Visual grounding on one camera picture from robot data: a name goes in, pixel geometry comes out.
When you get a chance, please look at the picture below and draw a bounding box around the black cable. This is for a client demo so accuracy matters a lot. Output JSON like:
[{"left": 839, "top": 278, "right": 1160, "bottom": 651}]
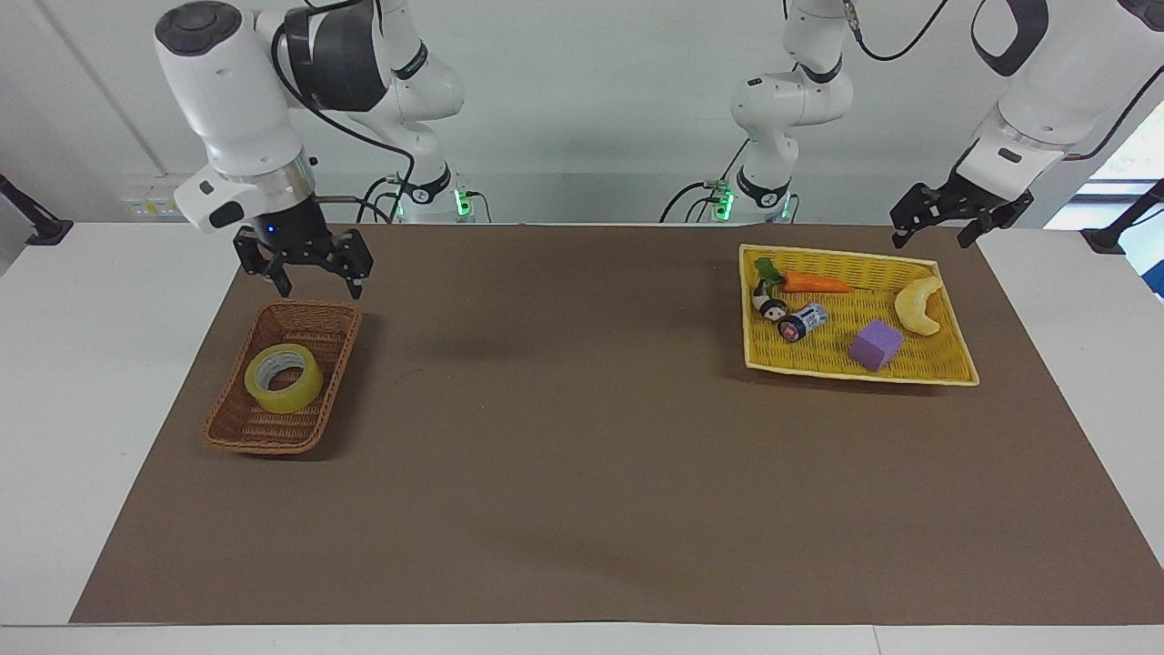
[
  {"left": 270, "top": 7, "right": 417, "bottom": 225},
  {"left": 1062, "top": 62, "right": 1164, "bottom": 162},
  {"left": 844, "top": 0, "right": 952, "bottom": 64},
  {"left": 660, "top": 136, "right": 752, "bottom": 224}
]

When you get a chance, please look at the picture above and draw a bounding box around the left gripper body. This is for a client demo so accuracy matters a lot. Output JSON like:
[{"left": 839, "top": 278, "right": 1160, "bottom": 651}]
[{"left": 940, "top": 167, "right": 1036, "bottom": 221}]

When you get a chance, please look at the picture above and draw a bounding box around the black stand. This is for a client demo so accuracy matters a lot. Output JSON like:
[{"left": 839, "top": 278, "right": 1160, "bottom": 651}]
[
  {"left": 0, "top": 173, "right": 75, "bottom": 247},
  {"left": 1080, "top": 178, "right": 1164, "bottom": 256}
]

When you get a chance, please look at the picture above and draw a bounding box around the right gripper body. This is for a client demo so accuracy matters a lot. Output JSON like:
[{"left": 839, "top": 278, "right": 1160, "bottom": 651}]
[{"left": 252, "top": 193, "right": 337, "bottom": 267}]

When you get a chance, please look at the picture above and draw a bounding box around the small grey cylinder battery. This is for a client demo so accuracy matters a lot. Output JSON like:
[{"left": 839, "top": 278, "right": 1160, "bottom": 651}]
[{"left": 778, "top": 302, "right": 829, "bottom": 345}]

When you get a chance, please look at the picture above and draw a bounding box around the white wall socket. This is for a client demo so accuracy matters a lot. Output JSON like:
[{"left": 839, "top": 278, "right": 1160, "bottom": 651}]
[{"left": 122, "top": 186, "right": 184, "bottom": 220}]

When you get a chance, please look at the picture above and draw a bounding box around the brown wicker basket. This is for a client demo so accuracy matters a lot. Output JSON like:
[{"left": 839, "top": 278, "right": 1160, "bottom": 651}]
[{"left": 203, "top": 299, "right": 364, "bottom": 456}]

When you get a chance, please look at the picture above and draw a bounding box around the window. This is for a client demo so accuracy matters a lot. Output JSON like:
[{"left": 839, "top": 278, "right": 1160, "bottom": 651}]
[{"left": 1044, "top": 123, "right": 1164, "bottom": 301}]

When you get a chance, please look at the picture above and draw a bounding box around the yellow woven basket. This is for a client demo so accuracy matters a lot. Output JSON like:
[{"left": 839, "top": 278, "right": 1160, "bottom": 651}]
[{"left": 738, "top": 243, "right": 981, "bottom": 388}]

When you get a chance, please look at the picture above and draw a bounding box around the yellow tape roll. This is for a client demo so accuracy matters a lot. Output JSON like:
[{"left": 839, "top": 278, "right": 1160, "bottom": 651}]
[{"left": 244, "top": 343, "right": 326, "bottom": 416}]

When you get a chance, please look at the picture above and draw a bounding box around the yellow toy banana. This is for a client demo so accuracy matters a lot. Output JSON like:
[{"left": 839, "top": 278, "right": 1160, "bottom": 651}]
[{"left": 893, "top": 275, "right": 945, "bottom": 338}]

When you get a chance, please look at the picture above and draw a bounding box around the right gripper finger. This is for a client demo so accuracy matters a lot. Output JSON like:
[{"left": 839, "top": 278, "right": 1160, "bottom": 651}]
[
  {"left": 233, "top": 227, "right": 293, "bottom": 299},
  {"left": 314, "top": 227, "right": 376, "bottom": 301}
]

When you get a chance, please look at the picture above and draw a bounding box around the small black white figure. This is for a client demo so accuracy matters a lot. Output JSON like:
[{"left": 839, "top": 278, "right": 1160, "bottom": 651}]
[{"left": 751, "top": 278, "right": 789, "bottom": 323}]

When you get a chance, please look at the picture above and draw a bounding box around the purple foam cube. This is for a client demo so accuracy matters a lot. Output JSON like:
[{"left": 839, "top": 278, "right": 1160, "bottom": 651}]
[{"left": 848, "top": 318, "right": 906, "bottom": 373}]

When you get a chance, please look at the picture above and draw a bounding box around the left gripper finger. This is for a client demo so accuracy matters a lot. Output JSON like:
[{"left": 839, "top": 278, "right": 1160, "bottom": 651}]
[
  {"left": 889, "top": 184, "right": 952, "bottom": 249},
  {"left": 957, "top": 213, "right": 1026, "bottom": 249}
]

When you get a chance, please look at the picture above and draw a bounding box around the orange toy carrot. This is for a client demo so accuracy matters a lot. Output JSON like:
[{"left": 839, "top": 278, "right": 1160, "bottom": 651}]
[{"left": 753, "top": 257, "right": 854, "bottom": 296}]

